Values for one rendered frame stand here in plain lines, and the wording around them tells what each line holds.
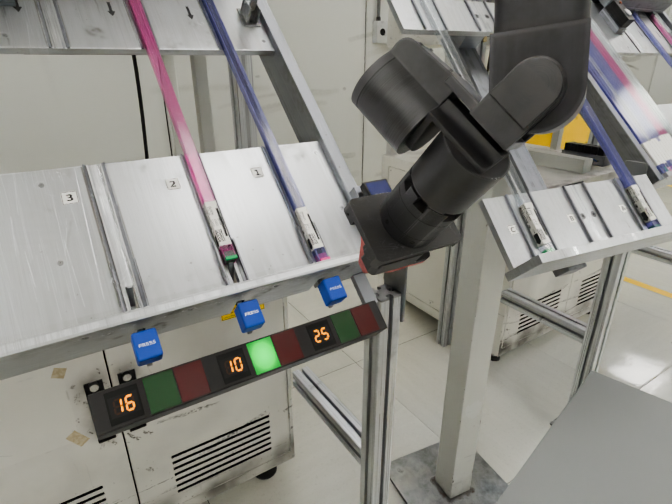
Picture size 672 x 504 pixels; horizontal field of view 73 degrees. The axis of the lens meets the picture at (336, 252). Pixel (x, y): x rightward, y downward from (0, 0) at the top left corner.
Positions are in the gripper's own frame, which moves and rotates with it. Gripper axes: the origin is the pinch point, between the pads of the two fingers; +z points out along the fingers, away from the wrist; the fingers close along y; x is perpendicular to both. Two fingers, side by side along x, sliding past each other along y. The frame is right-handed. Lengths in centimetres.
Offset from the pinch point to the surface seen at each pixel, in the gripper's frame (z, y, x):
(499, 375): 81, -85, 23
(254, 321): 8.0, 11.2, 0.4
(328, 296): 8.3, 1.3, 0.0
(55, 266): 9.0, 28.1, -11.4
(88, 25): 8.3, 18.1, -45.4
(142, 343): 7.9, 22.5, -0.8
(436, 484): 67, -37, 37
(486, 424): 73, -64, 32
